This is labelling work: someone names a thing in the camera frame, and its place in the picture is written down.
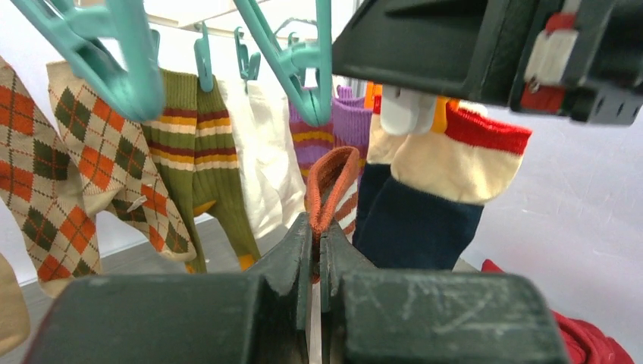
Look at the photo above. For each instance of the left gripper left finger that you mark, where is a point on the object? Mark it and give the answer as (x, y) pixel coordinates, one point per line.
(259, 315)

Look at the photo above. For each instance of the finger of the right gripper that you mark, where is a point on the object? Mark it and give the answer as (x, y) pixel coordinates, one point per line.
(462, 49)

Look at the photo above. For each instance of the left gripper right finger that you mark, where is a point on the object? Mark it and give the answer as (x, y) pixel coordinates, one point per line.
(372, 315)

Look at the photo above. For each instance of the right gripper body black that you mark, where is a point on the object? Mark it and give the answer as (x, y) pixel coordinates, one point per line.
(582, 60)

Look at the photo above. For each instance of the grey beige sock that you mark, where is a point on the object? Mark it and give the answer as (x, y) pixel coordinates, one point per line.
(332, 194)

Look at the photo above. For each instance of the navy sock red cuff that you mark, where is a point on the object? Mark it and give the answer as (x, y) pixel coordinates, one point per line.
(429, 209)

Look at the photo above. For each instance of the maroon purple orange striped sock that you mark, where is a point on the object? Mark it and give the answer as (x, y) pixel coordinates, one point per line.
(349, 125)

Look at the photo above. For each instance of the navy blue sock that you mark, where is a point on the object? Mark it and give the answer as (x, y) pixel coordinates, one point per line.
(381, 151)

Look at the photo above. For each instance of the white hanging sock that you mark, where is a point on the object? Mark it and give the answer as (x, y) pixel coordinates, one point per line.
(273, 187)

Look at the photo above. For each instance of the green striped hanging sock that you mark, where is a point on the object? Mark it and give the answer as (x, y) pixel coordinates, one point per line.
(193, 148)

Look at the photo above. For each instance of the argyle hanging sock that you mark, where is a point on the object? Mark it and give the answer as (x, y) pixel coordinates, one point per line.
(41, 187)
(115, 166)

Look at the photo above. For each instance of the red cloth on table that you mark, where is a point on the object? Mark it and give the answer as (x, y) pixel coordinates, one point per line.
(587, 344)

